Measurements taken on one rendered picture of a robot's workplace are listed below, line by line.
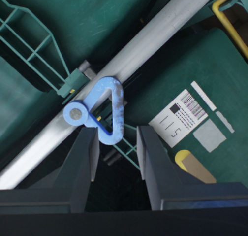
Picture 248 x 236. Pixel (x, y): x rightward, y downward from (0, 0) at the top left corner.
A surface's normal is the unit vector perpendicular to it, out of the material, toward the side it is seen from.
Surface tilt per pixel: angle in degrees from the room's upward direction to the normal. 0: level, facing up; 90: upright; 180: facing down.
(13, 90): 91
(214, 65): 98
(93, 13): 94
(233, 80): 92
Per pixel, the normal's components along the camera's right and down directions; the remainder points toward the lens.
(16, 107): 0.22, 0.26
